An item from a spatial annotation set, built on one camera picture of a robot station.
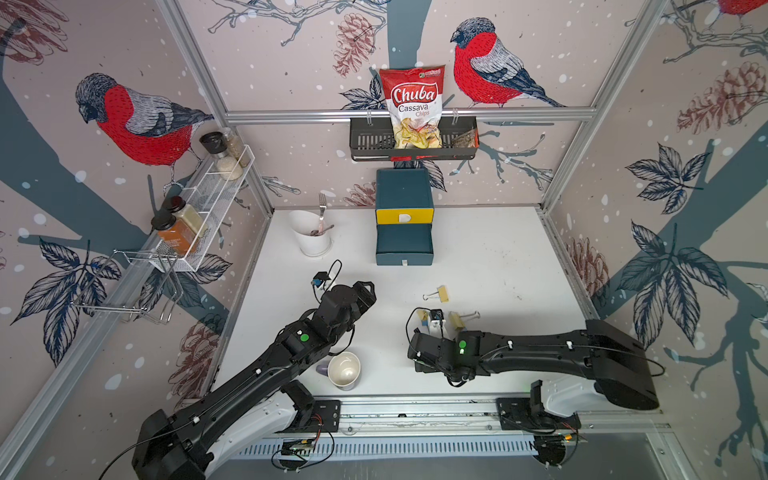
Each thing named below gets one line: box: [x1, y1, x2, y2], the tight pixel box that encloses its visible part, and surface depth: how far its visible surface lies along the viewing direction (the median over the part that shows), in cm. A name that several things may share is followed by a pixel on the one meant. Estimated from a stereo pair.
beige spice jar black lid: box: [162, 196, 208, 239], surface depth 69 cm
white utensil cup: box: [288, 210, 331, 255], surface depth 105 cm
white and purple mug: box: [316, 351, 361, 391], surface depth 76 cm
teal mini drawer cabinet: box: [375, 167, 435, 265], surface depth 96 cm
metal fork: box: [318, 193, 327, 234], surface depth 106 cm
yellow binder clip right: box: [449, 311, 480, 330], surface depth 92 cm
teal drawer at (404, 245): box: [376, 224, 435, 266], surface depth 96 cm
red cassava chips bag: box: [380, 65, 445, 149], surface depth 84 cm
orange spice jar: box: [151, 215, 197, 257], surface depth 66 cm
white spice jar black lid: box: [199, 131, 243, 181], surface depth 83 cm
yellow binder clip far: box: [422, 285, 450, 304], surface depth 100 cm
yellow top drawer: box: [376, 208, 435, 225], surface depth 94 cm
